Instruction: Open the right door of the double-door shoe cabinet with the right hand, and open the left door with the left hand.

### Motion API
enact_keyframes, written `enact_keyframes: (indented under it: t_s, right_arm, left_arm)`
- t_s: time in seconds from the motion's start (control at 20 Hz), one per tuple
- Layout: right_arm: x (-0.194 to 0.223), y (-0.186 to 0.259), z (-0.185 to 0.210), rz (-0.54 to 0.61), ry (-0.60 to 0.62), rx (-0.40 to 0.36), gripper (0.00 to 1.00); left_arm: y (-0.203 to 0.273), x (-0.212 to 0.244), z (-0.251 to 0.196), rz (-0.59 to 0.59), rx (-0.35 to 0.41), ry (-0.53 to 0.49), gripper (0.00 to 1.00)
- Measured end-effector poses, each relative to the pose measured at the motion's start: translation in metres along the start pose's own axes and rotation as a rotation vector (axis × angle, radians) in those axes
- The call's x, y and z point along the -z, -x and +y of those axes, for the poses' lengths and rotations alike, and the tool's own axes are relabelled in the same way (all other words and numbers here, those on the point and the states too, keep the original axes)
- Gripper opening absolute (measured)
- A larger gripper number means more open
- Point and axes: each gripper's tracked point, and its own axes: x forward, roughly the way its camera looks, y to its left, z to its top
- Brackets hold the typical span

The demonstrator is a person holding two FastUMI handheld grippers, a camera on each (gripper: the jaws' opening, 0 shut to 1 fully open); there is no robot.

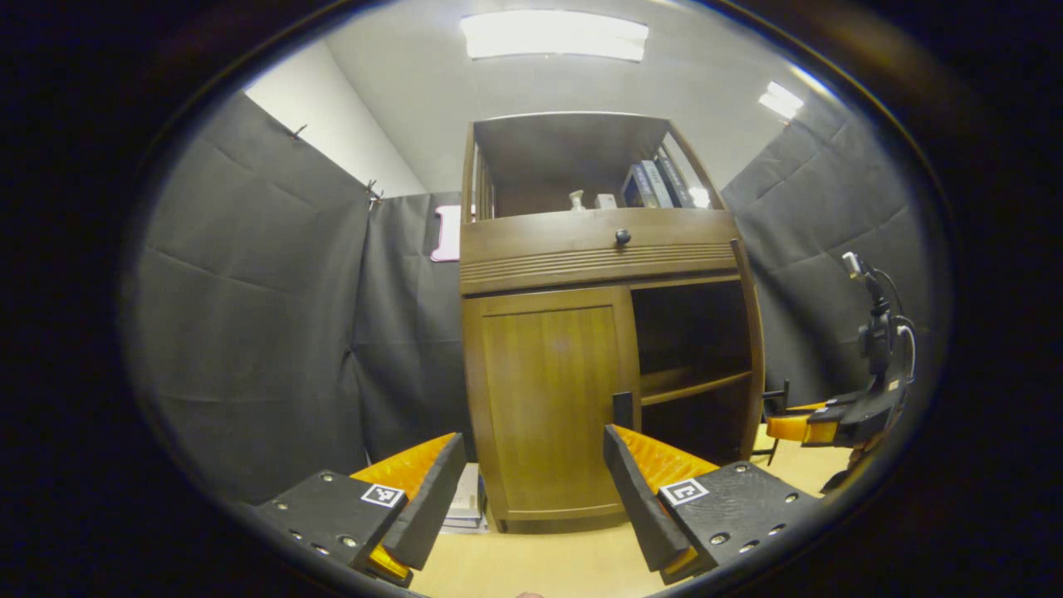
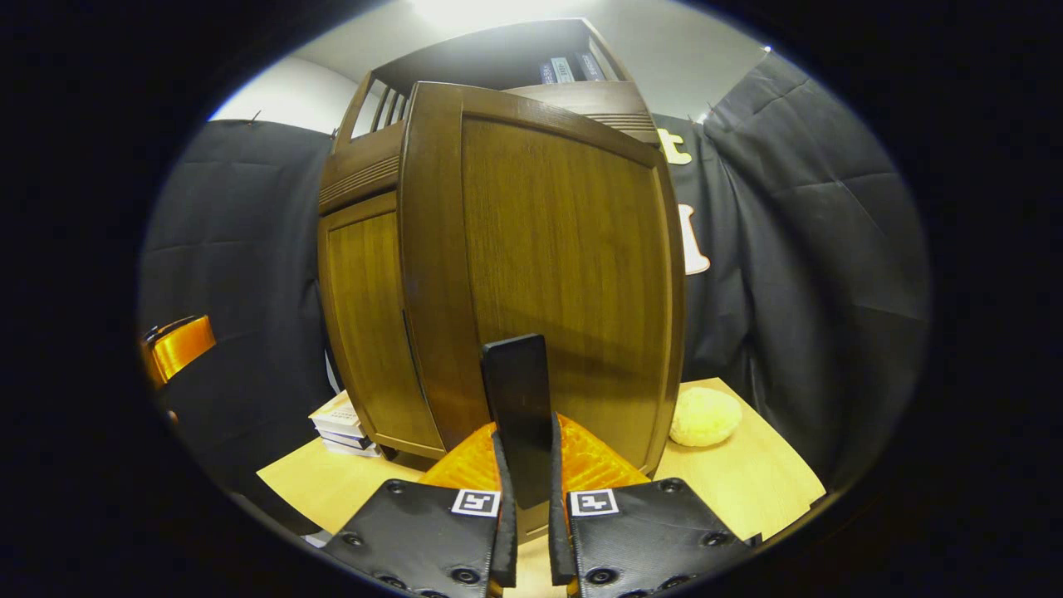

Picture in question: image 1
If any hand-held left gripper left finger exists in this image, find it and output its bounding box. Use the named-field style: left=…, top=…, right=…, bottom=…
left=253, top=432, right=468, bottom=589

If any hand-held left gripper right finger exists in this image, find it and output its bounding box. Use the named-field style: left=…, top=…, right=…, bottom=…
left=603, top=424, right=823, bottom=586

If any wooden cabinet door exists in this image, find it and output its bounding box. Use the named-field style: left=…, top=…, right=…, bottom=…
left=462, top=286, right=642, bottom=522
left=731, top=239, right=790, bottom=466

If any wooden double-door shoe cabinet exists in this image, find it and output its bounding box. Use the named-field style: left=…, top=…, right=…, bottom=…
left=459, top=111, right=767, bottom=534

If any wooden inner cabinet shelf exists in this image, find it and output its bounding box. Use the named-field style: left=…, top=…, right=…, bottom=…
left=639, top=365, right=754, bottom=408

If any stack of white booklets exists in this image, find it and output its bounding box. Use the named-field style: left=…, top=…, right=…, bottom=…
left=440, top=463, right=489, bottom=534

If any black backdrop cloth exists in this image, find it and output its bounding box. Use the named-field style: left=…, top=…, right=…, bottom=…
left=125, top=87, right=948, bottom=507

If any dark book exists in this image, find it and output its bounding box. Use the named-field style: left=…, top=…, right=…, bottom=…
left=654, top=149, right=697, bottom=208

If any small ceiling light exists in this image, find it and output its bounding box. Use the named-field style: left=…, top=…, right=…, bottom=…
left=757, top=81, right=805, bottom=120

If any light blue book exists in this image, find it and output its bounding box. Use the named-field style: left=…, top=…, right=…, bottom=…
left=641, top=159, right=675, bottom=208

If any wooden drawer with black knob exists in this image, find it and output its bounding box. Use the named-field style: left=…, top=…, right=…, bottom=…
left=459, top=208, right=742, bottom=296

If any grey-blue book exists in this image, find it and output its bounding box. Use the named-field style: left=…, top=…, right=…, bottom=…
left=621, top=164, right=659, bottom=208

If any large ceiling light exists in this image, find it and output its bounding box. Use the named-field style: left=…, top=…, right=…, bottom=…
left=461, top=10, right=650, bottom=63

